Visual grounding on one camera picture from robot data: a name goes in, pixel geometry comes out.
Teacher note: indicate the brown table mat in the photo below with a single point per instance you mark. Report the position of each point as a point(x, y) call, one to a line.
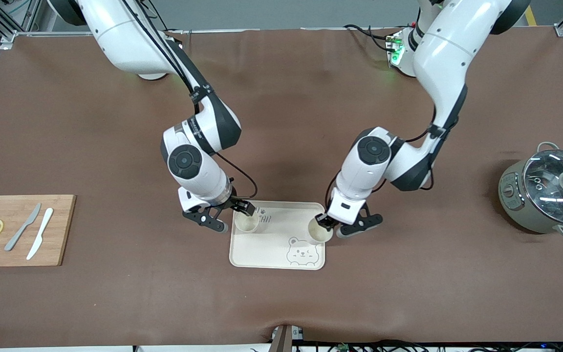
point(281, 303)

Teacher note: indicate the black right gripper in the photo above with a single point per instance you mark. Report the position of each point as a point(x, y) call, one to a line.
point(235, 202)

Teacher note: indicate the glass pot lid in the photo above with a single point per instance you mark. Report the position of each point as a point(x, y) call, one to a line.
point(548, 205)

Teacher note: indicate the grey plastic knife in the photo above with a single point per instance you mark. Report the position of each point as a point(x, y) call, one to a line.
point(20, 232)

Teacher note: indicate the white IKEA cup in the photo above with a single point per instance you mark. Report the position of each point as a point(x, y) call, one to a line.
point(246, 225)
point(319, 235)

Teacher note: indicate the grey-green electric pot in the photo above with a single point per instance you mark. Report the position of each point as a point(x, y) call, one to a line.
point(512, 208)

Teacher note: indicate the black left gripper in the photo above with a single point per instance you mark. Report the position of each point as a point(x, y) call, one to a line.
point(325, 220)

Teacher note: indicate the wooden cutting board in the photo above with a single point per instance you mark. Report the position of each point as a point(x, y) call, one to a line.
point(61, 230)

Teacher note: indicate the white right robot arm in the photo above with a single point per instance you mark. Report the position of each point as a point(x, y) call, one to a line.
point(125, 39)

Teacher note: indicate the white plastic knife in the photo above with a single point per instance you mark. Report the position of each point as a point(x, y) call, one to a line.
point(39, 237)

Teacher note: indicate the metal table edge bracket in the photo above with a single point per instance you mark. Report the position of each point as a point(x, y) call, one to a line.
point(284, 340)

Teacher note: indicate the beige bear print tray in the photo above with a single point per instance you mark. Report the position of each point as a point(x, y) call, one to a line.
point(271, 252)

